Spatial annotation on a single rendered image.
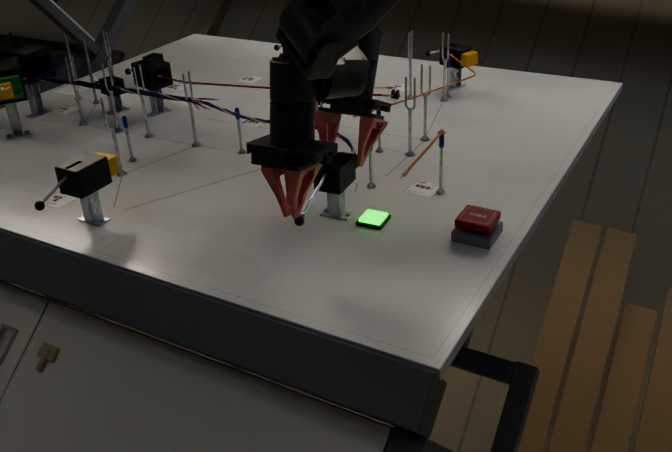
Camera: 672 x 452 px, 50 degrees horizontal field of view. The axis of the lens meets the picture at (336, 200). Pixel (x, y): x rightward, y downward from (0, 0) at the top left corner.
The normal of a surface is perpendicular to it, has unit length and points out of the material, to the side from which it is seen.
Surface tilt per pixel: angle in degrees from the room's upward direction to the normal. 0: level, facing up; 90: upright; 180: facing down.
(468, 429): 90
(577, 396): 83
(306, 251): 50
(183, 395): 90
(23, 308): 90
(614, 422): 80
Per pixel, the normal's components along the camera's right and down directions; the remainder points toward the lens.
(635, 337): -0.18, -0.52
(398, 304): -0.04, -0.88
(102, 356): -0.36, -0.40
